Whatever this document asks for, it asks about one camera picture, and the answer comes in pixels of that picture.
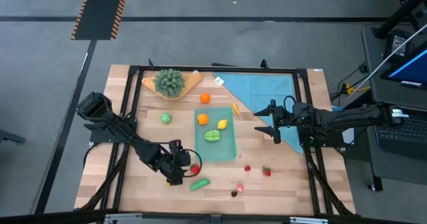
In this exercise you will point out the black blackberry toy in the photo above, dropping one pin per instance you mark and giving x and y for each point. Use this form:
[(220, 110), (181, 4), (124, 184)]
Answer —
[(234, 194)]

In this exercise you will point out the black power adapter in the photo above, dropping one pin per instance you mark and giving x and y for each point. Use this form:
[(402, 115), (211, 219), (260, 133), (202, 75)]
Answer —
[(397, 44)]

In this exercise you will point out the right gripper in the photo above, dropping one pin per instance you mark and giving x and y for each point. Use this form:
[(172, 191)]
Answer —
[(293, 115)]

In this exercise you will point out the silver metal bracket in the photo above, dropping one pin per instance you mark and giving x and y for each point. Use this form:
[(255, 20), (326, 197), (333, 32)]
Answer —
[(308, 220), (121, 218)]

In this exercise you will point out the green succulent potted plant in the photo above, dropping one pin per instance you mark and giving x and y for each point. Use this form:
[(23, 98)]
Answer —
[(169, 82)]

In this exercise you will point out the red raspberry toy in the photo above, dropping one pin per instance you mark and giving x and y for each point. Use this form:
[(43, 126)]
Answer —
[(247, 167)]

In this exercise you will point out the teal translucent plastic tupperware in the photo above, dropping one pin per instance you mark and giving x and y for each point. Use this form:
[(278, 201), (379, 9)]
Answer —
[(223, 150)]

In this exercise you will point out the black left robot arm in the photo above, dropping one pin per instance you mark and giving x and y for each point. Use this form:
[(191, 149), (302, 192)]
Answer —
[(126, 137)]

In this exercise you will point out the black orange-striped floor mat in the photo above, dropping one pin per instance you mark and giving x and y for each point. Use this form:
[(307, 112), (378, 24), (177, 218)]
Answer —
[(100, 10)]

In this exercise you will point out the green pea pod toy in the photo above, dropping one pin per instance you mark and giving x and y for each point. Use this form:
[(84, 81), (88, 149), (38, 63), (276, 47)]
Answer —
[(200, 184)]

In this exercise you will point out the white paper tag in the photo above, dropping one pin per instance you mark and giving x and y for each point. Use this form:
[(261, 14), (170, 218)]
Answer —
[(219, 81)]

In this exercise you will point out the yellow banana toy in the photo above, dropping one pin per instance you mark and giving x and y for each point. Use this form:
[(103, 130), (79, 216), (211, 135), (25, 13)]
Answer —
[(235, 109)]

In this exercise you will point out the black metal rig frame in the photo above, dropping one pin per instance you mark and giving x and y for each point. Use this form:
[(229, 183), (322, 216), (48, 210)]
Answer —
[(250, 69)]

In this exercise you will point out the white label sticker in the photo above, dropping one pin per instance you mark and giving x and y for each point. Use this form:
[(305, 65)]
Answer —
[(317, 70)]

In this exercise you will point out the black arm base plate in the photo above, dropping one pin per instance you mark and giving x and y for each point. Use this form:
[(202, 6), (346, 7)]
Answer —
[(98, 138), (330, 143)]

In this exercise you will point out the dark furniture leg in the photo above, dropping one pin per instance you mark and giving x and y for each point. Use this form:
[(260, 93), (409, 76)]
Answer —
[(10, 136)]

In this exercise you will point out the black metal stand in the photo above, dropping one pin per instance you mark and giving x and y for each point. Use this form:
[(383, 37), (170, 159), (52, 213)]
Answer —
[(400, 14)]

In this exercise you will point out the green sliced fruit toy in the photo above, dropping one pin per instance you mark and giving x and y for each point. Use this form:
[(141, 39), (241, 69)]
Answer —
[(212, 135)]

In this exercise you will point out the table-level camera box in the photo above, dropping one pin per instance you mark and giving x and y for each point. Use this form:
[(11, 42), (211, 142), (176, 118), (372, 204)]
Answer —
[(215, 219)]

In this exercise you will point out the blue cloth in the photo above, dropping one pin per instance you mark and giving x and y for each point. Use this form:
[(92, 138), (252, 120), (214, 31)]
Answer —
[(267, 90)]

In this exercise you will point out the yellow lemon toy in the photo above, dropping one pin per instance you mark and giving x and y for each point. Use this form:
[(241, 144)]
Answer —
[(222, 124)]

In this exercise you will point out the pink peach toy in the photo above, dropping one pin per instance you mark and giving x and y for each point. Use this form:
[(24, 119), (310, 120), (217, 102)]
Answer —
[(239, 187)]

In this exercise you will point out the grey laptop computer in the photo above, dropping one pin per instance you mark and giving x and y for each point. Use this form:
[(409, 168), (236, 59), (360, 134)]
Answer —
[(410, 140)]

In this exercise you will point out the green cabbage toy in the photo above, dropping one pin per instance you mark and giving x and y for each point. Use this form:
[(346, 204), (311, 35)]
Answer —
[(165, 118)]

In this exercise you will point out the small red strawberry toy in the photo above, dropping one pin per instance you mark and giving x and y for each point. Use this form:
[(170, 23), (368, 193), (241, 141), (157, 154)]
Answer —
[(266, 171)]

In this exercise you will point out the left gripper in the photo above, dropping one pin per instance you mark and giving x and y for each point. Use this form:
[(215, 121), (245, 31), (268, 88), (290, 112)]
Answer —
[(173, 160)]

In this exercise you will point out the dark grey equipment cart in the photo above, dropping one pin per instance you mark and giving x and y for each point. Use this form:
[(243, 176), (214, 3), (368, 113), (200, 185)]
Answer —
[(372, 70)]

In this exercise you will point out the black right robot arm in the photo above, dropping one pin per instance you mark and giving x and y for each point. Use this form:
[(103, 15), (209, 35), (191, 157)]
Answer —
[(353, 117)]

